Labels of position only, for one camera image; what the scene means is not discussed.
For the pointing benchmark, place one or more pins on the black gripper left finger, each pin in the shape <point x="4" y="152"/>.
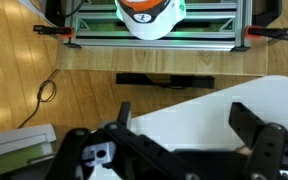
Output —
<point x="130" y="146"/>

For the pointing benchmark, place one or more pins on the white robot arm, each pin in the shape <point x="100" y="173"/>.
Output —
<point x="150" y="26"/>

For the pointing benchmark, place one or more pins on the white green box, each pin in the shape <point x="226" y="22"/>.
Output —
<point x="14" y="143"/>

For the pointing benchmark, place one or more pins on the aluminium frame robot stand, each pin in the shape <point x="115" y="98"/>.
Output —
<point x="157" y="43"/>

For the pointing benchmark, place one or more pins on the black orange bar clamp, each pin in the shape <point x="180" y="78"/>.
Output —
<point x="50" y="30"/>
<point x="274" y="32"/>

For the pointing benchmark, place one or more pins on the light wooden base board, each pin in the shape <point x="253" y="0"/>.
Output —
<point x="150" y="61"/>

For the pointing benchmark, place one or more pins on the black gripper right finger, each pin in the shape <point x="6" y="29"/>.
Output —
<point x="267" y="146"/>

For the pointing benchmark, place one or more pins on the black equipment case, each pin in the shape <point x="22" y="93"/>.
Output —
<point x="55" y="11"/>
<point x="267" y="10"/>

